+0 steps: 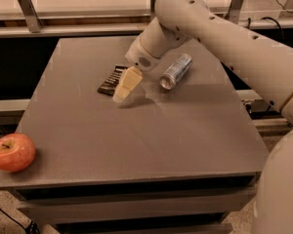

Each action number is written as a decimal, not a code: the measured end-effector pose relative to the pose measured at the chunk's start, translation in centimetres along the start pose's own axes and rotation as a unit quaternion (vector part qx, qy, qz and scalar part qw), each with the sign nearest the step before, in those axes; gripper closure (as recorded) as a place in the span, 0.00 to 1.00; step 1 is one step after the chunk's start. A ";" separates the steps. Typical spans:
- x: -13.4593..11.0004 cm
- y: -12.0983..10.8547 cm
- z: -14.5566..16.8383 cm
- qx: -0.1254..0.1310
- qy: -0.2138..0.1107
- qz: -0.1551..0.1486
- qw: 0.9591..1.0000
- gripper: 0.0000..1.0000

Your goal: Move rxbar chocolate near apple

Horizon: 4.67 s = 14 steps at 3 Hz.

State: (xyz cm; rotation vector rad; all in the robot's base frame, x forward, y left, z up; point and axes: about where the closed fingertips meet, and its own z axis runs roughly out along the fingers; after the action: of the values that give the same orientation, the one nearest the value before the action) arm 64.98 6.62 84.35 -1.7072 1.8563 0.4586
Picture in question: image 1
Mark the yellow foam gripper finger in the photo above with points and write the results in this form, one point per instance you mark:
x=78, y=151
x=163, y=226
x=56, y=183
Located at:
x=129, y=80

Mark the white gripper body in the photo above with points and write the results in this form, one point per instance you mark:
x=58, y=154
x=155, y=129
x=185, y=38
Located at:
x=137, y=57

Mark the black rxbar chocolate wrapper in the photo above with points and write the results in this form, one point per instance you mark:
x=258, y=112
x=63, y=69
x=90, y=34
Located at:
x=110, y=83

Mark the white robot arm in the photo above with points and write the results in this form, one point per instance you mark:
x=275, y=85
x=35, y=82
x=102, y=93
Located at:
x=265, y=65

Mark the red apple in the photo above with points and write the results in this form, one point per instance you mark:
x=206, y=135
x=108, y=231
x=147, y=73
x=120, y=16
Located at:
x=17, y=152

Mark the silver drink can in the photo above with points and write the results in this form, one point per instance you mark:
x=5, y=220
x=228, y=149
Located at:
x=175, y=72

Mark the grey drawer cabinet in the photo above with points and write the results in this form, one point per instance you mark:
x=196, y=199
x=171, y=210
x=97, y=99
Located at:
x=159, y=162

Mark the right metal bracket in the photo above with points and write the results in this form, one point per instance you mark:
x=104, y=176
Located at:
x=236, y=2

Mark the left metal bracket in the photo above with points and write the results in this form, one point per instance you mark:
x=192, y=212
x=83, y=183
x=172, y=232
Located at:
x=32, y=21

